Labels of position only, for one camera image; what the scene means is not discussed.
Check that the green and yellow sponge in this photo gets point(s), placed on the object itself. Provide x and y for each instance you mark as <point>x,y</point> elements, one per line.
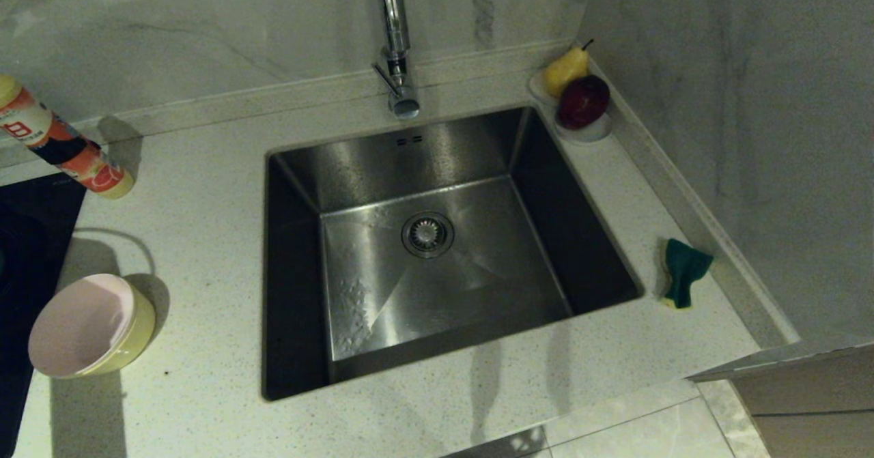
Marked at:
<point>686,263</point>

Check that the yellow plastic bowl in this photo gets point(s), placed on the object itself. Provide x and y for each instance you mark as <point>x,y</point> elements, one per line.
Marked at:
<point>140,328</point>

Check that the pink plastic bowl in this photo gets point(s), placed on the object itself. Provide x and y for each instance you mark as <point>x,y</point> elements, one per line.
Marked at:
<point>82,325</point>

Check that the orange white dish soap bottle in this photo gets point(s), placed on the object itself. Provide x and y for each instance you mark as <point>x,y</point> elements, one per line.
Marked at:
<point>68,151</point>

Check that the stainless steel sink basin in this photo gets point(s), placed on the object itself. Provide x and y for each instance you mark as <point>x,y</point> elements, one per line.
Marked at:
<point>478,158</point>

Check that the chrome faucet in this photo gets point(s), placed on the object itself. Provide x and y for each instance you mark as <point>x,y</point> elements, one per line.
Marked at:
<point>396,21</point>

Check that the round metal drain strainer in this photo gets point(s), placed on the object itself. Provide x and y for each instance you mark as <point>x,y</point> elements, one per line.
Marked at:
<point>428,235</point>

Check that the small white fruit dish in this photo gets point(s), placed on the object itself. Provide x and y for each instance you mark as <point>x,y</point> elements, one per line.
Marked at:
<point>594,134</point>

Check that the dark red apple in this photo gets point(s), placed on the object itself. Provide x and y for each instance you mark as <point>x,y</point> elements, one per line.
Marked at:
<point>584,102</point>

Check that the yellow pear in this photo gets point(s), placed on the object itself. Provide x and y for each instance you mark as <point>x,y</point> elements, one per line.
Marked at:
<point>563,71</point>

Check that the black induction cooktop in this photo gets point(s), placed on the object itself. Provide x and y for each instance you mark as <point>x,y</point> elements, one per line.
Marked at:
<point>27,253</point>

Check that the beige wooden cabinet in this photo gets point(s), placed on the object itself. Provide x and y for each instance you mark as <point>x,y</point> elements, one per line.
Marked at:
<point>812,403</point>

